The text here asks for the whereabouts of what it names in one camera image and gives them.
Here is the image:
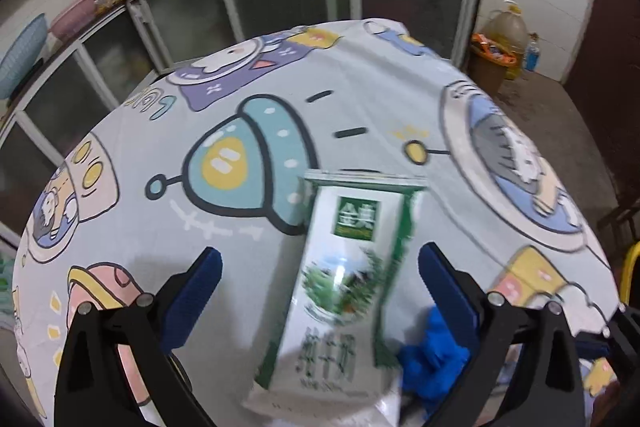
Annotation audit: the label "cartoon print tablecloth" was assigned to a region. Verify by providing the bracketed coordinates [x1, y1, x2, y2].
[1, 20, 618, 426]

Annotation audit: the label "yellow rim trash bin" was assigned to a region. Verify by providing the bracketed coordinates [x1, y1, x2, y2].
[620, 243, 640, 308]

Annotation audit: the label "blue glove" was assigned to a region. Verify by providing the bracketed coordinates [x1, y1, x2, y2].
[397, 307, 470, 414]

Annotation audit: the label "green white milk carton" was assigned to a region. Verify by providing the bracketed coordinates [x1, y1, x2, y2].
[244, 170, 426, 426]

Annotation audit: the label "blue label water bottle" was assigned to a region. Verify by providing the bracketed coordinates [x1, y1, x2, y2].
[523, 32, 540, 72]

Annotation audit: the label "blue plastic basket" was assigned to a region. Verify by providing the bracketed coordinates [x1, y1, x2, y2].
[0, 13, 48, 100]

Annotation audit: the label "brown waste bucket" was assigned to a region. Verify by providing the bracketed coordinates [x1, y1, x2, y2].
[466, 32, 516, 96]

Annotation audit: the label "dark red door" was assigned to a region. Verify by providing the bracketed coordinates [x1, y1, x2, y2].
[565, 0, 639, 204]

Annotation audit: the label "kitchen counter cabinet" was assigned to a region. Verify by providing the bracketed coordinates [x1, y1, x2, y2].
[1, 0, 480, 253]

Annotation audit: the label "pink plastic basin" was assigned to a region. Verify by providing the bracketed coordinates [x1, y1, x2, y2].
[50, 0, 96, 42]

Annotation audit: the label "large cooking oil jug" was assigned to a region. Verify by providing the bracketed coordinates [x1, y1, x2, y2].
[482, 0, 529, 80]

